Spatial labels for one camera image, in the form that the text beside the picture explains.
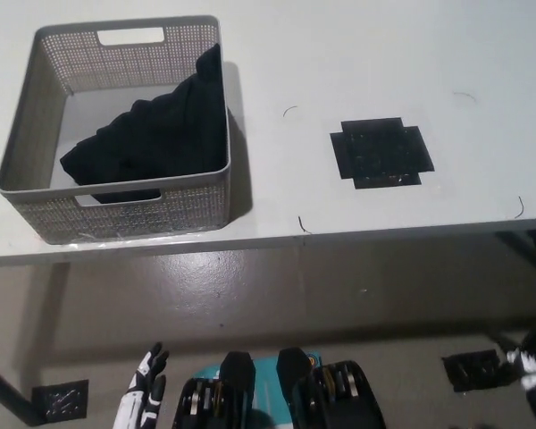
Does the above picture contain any grey perforated plastic basket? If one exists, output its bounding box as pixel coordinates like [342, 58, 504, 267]
[0, 15, 232, 246]

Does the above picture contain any black t-shirt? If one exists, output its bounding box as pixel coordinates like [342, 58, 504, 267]
[58, 42, 229, 206]

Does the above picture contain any black metal table leg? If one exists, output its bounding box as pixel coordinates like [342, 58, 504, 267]
[0, 356, 39, 424]

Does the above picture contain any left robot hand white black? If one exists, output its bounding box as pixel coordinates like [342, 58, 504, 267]
[113, 341, 171, 429]

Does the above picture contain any black ribbed robot body block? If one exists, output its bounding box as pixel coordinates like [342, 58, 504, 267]
[277, 347, 388, 429]
[174, 351, 256, 429]

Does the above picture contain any black floor tape patch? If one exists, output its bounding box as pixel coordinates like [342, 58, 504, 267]
[30, 379, 90, 425]
[441, 349, 517, 393]

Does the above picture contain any black tape patch on table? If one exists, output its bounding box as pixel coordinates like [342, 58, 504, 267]
[330, 116, 435, 190]

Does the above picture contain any teal robot body plate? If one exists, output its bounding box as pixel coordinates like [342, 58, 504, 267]
[191, 349, 325, 429]

